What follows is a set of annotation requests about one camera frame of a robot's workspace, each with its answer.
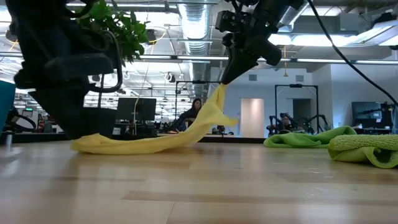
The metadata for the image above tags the long ceiling light strip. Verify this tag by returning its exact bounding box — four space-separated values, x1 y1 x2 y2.
139 55 398 65

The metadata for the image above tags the person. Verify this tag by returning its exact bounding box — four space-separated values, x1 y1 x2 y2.
177 98 203 133
279 113 295 133

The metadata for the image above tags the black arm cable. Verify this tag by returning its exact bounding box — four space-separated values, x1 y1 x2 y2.
306 0 398 106
63 0 124 94

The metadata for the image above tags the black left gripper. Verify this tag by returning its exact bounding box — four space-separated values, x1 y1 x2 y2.
14 52 115 140

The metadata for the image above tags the blue storage bin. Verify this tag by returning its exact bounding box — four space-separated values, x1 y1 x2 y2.
0 80 16 133

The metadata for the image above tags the silver round ventilation duct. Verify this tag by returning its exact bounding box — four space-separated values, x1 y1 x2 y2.
178 0 210 57

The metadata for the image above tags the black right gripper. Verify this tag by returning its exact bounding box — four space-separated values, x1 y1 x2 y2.
221 30 282 85

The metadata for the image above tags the black metal station frame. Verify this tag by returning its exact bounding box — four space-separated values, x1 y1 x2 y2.
175 80 222 135
274 83 320 134

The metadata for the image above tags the green plant in black pot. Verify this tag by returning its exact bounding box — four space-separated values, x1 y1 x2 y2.
74 0 150 139

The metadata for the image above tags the yellow hanging cable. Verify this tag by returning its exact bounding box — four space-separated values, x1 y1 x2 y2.
132 26 169 135

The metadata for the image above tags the silver slanted ventilation duct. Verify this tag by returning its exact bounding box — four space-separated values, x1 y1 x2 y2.
267 2 315 58

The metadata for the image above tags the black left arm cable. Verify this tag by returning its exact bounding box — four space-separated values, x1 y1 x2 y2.
63 0 124 94

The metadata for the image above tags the black computer monitor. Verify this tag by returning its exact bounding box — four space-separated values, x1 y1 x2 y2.
116 97 157 122
351 101 382 128

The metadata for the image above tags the lime green microfiber towel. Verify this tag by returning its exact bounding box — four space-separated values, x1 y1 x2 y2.
327 134 398 170

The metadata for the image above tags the yellow microfiber towel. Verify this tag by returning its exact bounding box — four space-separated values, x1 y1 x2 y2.
70 83 239 156

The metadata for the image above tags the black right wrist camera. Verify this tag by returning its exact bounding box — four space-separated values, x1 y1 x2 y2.
215 10 251 34

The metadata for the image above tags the white lit door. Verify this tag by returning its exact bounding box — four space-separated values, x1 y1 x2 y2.
240 98 265 139

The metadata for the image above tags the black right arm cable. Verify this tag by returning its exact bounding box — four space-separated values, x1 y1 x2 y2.
306 0 398 106

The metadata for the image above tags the black aluminium table frame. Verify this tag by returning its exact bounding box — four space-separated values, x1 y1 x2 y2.
0 132 267 144

